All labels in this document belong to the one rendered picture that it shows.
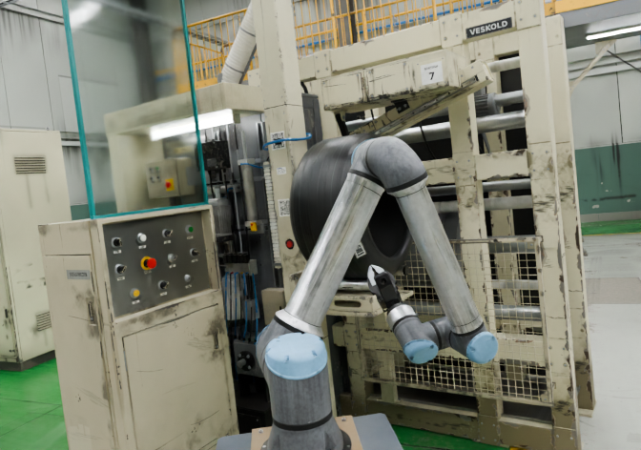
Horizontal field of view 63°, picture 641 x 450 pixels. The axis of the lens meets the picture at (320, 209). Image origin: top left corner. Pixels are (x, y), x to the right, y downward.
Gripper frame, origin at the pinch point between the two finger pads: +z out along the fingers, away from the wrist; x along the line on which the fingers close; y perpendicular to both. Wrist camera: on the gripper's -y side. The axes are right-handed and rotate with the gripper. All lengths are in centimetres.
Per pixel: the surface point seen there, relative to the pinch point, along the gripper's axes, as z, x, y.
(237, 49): 147, -5, -26
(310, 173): 40.2, -3.7, -16.1
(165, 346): 23, -82, 15
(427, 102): 65, 57, -3
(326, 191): 29.1, -1.5, -14.5
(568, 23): 404, 395, 236
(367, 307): 3.8, -6.5, 24.7
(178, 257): 52, -66, 3
